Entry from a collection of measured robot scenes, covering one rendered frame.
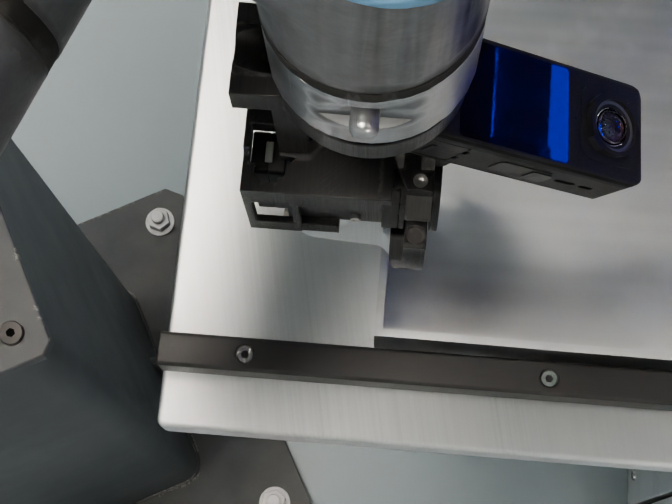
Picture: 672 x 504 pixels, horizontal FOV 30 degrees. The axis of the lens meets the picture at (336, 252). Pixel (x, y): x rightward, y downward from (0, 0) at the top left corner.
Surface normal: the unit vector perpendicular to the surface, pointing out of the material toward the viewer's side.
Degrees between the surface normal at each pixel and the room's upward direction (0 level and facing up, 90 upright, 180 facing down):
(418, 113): 90
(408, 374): 0
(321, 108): 90
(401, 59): 90
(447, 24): 90
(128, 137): 0
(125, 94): 0
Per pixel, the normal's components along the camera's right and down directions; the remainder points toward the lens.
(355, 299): -0.02, -0.27
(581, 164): 0.52, -0.18
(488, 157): -0.06, 0.97
